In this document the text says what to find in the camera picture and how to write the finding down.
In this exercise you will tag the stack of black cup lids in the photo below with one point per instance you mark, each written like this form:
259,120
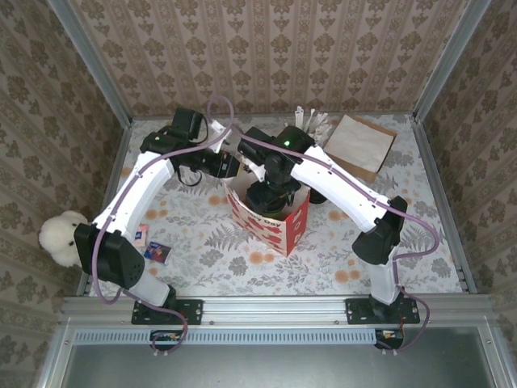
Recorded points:
319,197

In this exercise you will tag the aluminium frame post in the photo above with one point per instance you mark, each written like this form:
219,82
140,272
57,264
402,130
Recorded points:
449,60
93,60

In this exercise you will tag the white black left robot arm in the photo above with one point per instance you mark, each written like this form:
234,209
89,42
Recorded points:
137,198

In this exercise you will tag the green paper cup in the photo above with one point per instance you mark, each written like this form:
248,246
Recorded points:
272,210

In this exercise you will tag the blue snack packet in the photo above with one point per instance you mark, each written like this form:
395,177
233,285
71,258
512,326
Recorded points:
157,252

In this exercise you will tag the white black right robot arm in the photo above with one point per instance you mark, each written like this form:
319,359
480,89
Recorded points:
343,190

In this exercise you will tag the pink sugar sachet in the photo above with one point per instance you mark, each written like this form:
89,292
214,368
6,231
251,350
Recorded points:
140,235

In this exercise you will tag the grey metal panel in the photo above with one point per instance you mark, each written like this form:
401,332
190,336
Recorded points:
274,368

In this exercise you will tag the small black controller board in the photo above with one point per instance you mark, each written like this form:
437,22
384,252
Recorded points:
165,336
387,334

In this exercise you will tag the white paper napkin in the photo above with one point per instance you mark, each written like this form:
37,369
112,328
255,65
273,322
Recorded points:
363,141

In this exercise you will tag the aluminium mounting rail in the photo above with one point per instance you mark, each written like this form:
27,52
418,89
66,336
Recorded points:
274,309

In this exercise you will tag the white red-printed paper gift bag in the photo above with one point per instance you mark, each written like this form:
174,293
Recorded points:
278,236

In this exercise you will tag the white teddy bear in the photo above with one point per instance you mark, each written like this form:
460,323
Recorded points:
56,238

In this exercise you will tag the aluminium table back rail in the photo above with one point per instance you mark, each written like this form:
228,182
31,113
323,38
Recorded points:
406,116

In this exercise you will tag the white wrapped paper straw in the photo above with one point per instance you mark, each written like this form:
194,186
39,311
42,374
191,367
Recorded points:
324,121
299,115
328,131
313,118

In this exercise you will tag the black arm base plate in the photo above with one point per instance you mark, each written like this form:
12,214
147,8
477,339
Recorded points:
194,311
355,313

